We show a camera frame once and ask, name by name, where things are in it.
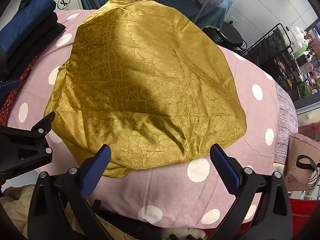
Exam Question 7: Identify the beige cloth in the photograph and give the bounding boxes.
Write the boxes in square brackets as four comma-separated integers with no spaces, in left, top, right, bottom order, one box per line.
[0,186,105,240]

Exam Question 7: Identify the blue folded clothes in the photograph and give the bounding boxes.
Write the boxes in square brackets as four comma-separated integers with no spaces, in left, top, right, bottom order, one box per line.
[0,0,57,53]

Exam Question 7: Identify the glass display counter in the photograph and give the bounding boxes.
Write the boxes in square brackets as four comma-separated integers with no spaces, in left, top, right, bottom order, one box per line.
[294,95,320,125]

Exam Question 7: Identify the red plastic chair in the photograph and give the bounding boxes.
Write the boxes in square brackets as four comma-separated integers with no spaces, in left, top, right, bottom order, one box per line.
[235,197,320,240]

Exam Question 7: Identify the gold patterned satin jacket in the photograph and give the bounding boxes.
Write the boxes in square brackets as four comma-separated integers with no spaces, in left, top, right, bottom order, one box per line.
[44,0,248,179]

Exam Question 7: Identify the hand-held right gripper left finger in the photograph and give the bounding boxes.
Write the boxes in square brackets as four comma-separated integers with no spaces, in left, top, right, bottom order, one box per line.
[27,144,112,240]

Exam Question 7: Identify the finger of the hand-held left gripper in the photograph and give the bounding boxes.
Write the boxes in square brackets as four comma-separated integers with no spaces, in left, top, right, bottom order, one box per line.
[0,111,56,180]
[0,79,20,94]

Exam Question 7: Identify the mauve textured mattress cover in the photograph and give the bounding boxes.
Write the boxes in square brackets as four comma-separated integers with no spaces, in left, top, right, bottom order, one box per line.
[274,82,299,165]

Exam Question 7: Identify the red metal rack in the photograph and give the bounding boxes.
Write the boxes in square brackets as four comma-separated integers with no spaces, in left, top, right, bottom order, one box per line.
[299,122,320,138]

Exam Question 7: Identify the pink paper bag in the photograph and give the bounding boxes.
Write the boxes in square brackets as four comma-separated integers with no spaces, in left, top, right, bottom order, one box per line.
[284,132,320,192]

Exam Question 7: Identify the black shelf with bottles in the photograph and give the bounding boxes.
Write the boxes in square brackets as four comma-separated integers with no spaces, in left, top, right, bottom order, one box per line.
[287,22,320,98]

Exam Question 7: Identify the red patterned cloth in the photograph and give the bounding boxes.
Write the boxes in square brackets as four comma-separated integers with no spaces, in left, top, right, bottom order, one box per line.
[0,54,40,125]

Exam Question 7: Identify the black round stool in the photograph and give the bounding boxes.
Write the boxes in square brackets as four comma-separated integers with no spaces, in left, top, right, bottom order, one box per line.
[201,20,248,53]

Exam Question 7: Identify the black folded clothes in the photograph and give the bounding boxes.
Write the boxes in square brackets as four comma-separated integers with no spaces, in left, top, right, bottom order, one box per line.
[5,12,67,80]

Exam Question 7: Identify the black wire rack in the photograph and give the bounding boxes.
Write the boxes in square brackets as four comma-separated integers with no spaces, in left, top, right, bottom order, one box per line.
[242,23,310,100]

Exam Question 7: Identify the pink polka dot blanket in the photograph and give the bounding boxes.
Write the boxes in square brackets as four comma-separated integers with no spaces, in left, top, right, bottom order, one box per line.
[6,9,299,230]

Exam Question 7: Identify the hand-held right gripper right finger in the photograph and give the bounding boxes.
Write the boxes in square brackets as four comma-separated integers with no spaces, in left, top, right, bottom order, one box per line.
[207,144,293,240]

